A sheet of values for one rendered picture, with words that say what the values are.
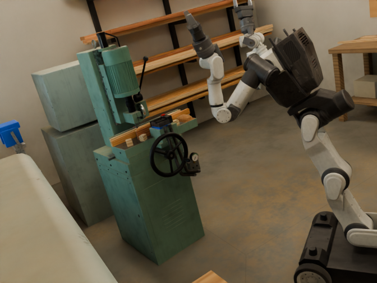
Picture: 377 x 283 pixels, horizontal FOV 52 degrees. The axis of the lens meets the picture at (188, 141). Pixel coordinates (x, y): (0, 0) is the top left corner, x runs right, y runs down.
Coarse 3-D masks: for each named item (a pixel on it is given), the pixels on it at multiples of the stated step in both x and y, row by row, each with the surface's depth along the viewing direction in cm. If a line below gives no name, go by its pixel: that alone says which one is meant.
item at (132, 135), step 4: (188, 108) 289; (180, 112) 285; (184, 112) 287; (188, 112) 290; (172, 116) 281; (176, 116) 283; (132, 132) 264; (124, 136) 260; (128, 136) 262; (132, 136) 264; (136, 136) 266; (112, 140) 256; (116, 140) 257; (120, 140) 259; (124, 140) 261; (112, 144) 256; (116, 144) 257
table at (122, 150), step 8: (192, 120) 273; (184, 128) 270; (192, 128) 274; (152, 136) 258; (120, 144) 258; (136, 144) 250; (144, 144) 252; (152, 144) 256; (160, 144) 249; (168, 144) 252; (120, 152) 251; (128, 152) 246; (136, 152) 250
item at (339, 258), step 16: (320, 224) 241; (336, 224) 242; (320, 240) 229; (336, 240) 229; (304, 256) 217; (320, 256) 214; (336, 256) 217; (352, 256) 214; (368, 256) 211; (336, 272) 209; (352, 272) 204; (368, 272) 200
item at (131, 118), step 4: (124, 112) 267; (128, 112) 264; (132, 112) 261; (136, 112) 259; (140, 112) 260; (124, 116) 268; (128, 116) 262; (132, 116) 257; (136, 116) 259; (128, 120) 264; (132, 120) 259; (136, 120) 259; (140, 120) 261
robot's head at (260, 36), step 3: (255, 33) 203; (258, 33) 202; (255, 36) 196; (258, 36) 200; (261, 36) 201; (258, 39) 198; (261, 39) 201; (261, 42) 201; (258, 45) 203; (261, 45) 199; (264, 45) 200; (255, 48) 202; (258, 48) 200; (261, 48) 198; (258, 51) 200
